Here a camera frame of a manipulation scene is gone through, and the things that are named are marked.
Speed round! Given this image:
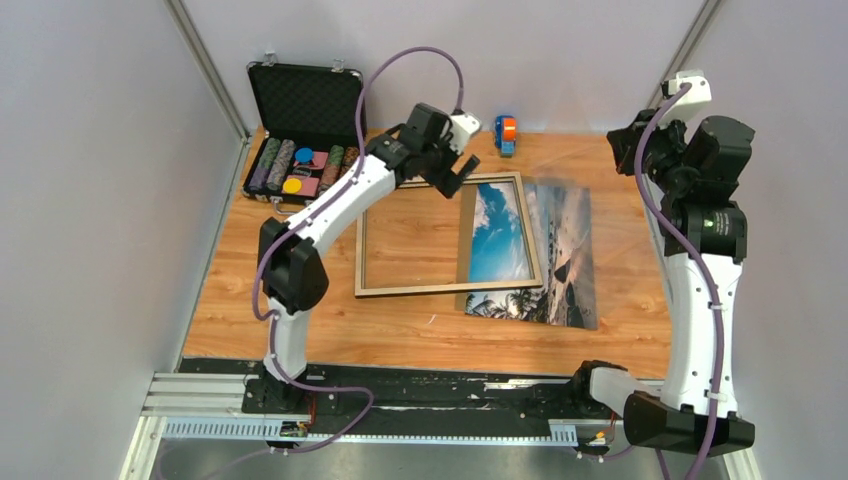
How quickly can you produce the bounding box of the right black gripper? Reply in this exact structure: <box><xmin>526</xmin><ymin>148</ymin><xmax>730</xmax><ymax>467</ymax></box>
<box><xmin>608</xmin><ymin>106</ymin><xmax>693</xmax><ymax>195</ymax></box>

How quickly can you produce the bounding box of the wooden picture frame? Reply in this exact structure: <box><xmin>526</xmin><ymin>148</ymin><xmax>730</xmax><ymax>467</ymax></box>
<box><xmin>354</xmin><ymin>172</ymin><xmax>543</xmax><ymax>298</ymax></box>

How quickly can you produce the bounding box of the beach landscape photo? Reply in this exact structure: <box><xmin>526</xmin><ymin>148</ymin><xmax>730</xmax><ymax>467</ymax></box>
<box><xmin>457</xmin><ymin>180</ymin><xmax>599</xmax><ymax>330</ymax></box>

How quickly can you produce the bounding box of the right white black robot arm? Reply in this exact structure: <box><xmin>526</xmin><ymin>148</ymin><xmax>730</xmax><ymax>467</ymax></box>
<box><xmin>570</xmin><ymin>109</ymin><xmax>755</xmax><ymax>457</ymax></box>

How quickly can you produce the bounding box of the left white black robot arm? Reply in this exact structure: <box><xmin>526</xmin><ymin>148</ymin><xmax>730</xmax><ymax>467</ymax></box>
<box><xmin>253</xmin><ymin>103</ymin><xmax>482</xmax><ymax>413</ymax></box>

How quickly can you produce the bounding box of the blue orange tape dispenser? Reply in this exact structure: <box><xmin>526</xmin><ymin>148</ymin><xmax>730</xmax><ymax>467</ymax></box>
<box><xmin>494</xmin><ymin>115</ymin><xmax>517</xmax><ymax>157</ymax></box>

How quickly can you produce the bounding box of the blue poker chip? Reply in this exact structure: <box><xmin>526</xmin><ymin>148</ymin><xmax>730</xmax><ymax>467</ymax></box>
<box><xmin>294</xmin><ymin>147</ymin><xmax>314</xmax><ymax>164</ymax></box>

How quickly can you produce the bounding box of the black poker chip case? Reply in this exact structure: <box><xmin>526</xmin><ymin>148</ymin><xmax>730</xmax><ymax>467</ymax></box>
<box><xmin>242</xmin><ymin>61</ymin><xmax>364</xmax><ymax>205</ymax></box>

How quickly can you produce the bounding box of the yellow poker chip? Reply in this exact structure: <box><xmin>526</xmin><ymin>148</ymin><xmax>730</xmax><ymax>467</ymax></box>
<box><xmin>282</xmin><ymin>177</ymin><xmax>303</xmax><ymax>195</ymax></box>

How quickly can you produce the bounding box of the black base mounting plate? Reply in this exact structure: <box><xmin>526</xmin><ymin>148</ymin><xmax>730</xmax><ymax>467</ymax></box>
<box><xmin>241</xmin><ymin>364</ymin><xmax>615</xmax><ymax>438</ymax></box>

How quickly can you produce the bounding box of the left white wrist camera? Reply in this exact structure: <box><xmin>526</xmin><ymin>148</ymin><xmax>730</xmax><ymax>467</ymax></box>
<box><xmin>449</xmin><ymin>112</ymin><xmax>482</xmax><ymax>150</ymax></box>

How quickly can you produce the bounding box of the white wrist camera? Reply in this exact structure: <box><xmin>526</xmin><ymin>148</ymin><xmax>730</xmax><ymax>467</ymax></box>
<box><xmin>658</xmin><ymin>69</ymin><xmax>712</xmax><ymax>128</ymax></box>
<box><xmin>449</xmin><ymin>112</ymin><xmax>482</xmax><ymax>150</ymax></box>

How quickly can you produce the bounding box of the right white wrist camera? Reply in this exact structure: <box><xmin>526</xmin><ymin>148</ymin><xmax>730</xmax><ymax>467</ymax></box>
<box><xmin>658</xmin><ymin>69</ymin><xmax>712</xmax><ymax>128</ymax></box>

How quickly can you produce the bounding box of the white slotted cable duct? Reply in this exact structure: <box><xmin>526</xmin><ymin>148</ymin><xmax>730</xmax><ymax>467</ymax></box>
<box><xmin>162</xmin><ymin>418</ymin><xmax>579</xmax><ymax>446</ymax></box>

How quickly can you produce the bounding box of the aluminium rail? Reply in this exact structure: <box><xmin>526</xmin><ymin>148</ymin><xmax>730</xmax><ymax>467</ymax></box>
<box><xmin>142</xmin><ymin>372</ymin><xmax>745</xmax><ymax>429</ymax></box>

